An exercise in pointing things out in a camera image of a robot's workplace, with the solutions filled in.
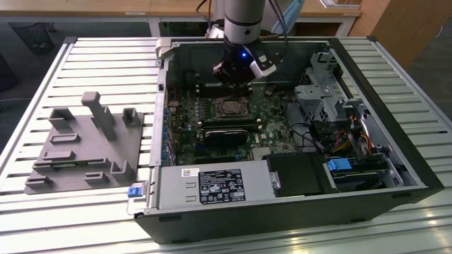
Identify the grey parts rack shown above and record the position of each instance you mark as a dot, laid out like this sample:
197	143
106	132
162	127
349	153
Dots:
89	148

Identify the black PC case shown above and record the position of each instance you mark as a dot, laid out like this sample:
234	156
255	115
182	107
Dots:
247	227

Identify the silver drive cage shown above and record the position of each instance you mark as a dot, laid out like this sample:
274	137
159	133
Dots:
314	92

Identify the green RAM stick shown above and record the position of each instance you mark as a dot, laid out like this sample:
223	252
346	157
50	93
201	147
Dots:
69	165

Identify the black mesh waste bin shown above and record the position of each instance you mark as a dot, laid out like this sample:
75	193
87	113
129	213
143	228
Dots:
31	37

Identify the wooden desk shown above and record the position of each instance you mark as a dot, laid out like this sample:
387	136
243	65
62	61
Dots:
106	8

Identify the silver power supply unit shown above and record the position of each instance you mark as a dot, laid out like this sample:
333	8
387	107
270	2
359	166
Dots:
177	185

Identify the wooden cabinet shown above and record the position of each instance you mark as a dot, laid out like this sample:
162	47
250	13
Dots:
406	26

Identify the blue case latch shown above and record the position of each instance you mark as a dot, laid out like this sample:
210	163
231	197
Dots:
135	191

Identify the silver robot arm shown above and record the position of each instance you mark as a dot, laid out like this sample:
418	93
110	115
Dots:
243	26

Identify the green motherboard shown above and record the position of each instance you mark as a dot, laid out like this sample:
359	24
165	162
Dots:
273	124

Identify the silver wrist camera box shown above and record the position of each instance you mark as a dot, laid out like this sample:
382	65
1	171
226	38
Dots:
263	66

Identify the white papers stack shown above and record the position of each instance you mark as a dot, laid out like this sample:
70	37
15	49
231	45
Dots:
339	2

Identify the silver chipset heatsink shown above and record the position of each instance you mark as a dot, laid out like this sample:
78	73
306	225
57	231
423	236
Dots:
262	153

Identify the blue disk carrier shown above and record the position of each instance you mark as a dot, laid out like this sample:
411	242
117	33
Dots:
339	165

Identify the black plastic shroud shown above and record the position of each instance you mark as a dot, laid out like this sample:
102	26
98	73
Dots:
297	174

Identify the black graphics card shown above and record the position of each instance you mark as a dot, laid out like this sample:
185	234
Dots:
226	139

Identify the silver disk bay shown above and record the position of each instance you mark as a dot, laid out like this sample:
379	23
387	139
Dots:
395	177

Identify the black RAM slot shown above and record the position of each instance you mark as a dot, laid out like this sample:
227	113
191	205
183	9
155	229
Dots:
230	120
230	125
230	128

